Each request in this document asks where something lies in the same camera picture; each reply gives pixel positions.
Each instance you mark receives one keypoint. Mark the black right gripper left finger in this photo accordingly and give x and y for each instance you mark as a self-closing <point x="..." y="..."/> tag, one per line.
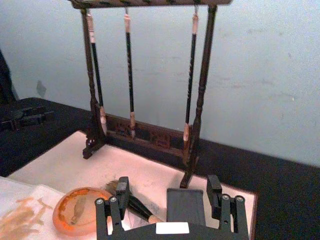
<point x="123" y="197"/>

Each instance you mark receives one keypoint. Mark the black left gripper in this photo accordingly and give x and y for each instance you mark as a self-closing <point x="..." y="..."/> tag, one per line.
<point x="11" y="120"/>

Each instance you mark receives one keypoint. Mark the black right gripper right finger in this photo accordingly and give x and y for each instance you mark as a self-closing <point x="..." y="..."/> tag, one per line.
<point x="214" y="197"/>

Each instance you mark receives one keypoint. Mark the black rectangular ink slab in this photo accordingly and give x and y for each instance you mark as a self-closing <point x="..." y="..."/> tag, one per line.
<point x="186" y="207"/>

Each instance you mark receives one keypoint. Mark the orange glass dish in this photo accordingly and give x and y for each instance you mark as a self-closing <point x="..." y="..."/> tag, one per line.
<point x="75" y="207"/>

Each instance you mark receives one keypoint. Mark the pale felt mat brown edge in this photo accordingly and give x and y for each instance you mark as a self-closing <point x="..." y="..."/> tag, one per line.
<point x="65" y="165"/>

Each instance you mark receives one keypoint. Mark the black table cloth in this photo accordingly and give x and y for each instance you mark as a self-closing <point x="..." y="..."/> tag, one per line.
<point x="280" y="190"/>

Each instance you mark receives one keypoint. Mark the black calligraphy brush pale tip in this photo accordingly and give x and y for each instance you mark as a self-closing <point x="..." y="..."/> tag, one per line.
<point x="129" y="75"/>
<point x="97" y="75"/>

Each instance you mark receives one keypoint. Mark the white paper orange strokes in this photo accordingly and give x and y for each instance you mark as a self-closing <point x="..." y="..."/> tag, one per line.
<point x="22" y="197"/>

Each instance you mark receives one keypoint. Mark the dark wooden brush rack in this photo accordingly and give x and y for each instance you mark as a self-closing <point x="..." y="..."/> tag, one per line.
<point x="203" y="82"/>

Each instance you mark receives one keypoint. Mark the black calligraphy brush brown tip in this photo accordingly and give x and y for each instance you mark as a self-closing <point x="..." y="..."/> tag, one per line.
<point x="190" y="75"/>

